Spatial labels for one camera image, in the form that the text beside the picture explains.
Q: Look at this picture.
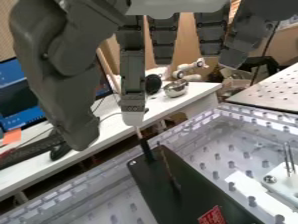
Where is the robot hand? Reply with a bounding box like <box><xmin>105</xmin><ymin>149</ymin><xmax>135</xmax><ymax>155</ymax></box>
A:
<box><xmin>8</xmin><ymin>0</ymin><xmax>298</xmax><ymax>152</ymax></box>

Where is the thin metal drill bit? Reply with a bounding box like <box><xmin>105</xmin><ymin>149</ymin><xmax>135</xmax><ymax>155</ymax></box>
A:
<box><xmin>288</xmin><ymin>141</ymin><xmax>298</xmax><ymax>176</ymax></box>

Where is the computer monitor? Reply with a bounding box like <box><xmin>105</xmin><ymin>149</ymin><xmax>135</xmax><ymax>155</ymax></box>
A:
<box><xmin>0</xmin><ymin>56</ymin><xmax>115</xmax><ymax>133</ymax></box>

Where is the black round object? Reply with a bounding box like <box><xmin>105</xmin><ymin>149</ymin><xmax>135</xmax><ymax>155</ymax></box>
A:
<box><xmin>145</xmin><ymin>73</ymin><xmax>164</xmax><ymax>95</ymax></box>

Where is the white desk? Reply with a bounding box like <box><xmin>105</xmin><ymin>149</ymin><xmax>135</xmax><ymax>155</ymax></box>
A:
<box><xmin>0</xmin><ymin>80</ymin><xmax>224</xmax><ymax>201</ymax></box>

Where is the orange paper note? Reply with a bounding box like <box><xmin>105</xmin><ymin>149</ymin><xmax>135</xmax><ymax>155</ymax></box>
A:
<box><xmin>2</xmin><ymin>128</ymin><xmax>24</xmax><ymax>146</ymax></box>

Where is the metal bowl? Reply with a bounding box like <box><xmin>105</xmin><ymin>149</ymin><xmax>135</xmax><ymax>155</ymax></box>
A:
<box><xmin>163</xmin><ymin>78</ymin><xmax>191</xmax><ymax>99</ymax></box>

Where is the small white jointed device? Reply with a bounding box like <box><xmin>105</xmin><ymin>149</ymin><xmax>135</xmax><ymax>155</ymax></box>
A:
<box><xmin>171</xmin><ymin>57</ymin><xmax>211</xmax><ymax>82</ymax></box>

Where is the black computer mouse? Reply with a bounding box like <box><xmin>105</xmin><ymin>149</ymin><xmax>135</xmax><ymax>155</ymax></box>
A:
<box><xmin>50</xmin><ymin>143</ymin><xmax>74</xmax><ymax>162</ymax></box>

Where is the black keyboard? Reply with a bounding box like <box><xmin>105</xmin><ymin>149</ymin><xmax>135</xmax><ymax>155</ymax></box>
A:
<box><xmin>0</xmin><ymin>131</ymin><xmax>68</xmax><ymax>171</ymax></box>

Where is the thin stick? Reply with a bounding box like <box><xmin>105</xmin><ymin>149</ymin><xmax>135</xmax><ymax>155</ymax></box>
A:
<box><xmin>95</xmin><ymin>48</ymin><xmax>157</xmax><ymax>164</ymax></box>

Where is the clear box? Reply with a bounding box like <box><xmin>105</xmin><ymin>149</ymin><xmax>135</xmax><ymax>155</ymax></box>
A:
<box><xmin>0</xmin><ymin>102</ymin><xmax>298</xmax><ymax>224</ymax></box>

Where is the flat black plate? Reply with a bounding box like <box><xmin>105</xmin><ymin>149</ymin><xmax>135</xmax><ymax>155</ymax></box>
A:
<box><xmin>127</xmin><ymin>144</ymin><xmax>268</xmax><ymax>224</ymax></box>

